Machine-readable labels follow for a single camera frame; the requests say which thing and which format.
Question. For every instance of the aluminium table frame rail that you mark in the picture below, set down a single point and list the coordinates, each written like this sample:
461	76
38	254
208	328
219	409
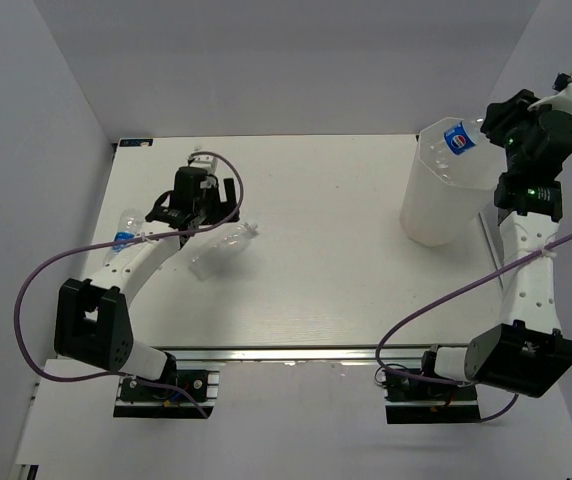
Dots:
279	354

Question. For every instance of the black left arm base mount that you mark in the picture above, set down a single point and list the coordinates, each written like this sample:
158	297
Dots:
193	393

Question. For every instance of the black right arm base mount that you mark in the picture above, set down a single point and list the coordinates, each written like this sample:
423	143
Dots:
408	402

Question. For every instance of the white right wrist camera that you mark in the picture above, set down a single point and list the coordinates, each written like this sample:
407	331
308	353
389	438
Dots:
562	99

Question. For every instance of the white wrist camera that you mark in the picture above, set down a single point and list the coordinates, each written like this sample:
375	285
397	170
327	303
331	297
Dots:
562	99
205	161

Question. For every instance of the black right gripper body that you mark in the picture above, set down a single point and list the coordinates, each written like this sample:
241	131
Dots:
513	157

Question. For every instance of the blue label sticker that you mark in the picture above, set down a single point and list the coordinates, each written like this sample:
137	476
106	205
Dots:
135	143

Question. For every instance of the white translucent plastic bin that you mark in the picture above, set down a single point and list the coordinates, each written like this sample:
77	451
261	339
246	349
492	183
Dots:
443	196

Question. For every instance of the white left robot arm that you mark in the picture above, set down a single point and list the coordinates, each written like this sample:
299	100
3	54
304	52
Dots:
93	324

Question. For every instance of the small blue Pepsi bottle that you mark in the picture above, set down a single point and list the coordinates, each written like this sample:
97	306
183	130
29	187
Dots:
459	138

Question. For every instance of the water bottle with blue label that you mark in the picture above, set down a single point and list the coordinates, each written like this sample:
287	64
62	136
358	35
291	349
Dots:
128	227

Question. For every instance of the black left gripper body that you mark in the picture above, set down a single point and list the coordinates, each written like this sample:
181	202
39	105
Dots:
211	209

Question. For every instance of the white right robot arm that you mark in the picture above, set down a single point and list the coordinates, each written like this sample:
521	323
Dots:
525	353

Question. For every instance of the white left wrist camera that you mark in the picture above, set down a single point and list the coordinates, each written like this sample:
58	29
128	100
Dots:
205	161

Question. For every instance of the clear unlabelled plastic bottle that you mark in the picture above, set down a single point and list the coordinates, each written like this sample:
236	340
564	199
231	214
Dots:
216	253

